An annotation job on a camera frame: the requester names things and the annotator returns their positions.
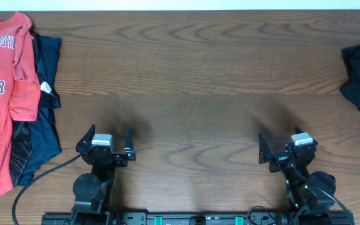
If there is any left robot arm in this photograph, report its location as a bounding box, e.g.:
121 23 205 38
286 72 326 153
69 125 136 225

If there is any red printed t-shirt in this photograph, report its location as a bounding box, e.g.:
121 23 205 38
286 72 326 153
0 12 41 196

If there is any black orange patterned shirt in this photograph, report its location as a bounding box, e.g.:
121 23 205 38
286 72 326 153
9 121 33 186

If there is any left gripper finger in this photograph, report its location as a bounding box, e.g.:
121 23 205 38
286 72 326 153
124 127 136 161
76 124 96 153

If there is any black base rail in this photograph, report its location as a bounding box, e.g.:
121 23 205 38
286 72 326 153
41 211 351 225

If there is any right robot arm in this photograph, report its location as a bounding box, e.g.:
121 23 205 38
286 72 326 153
258 126 336 213

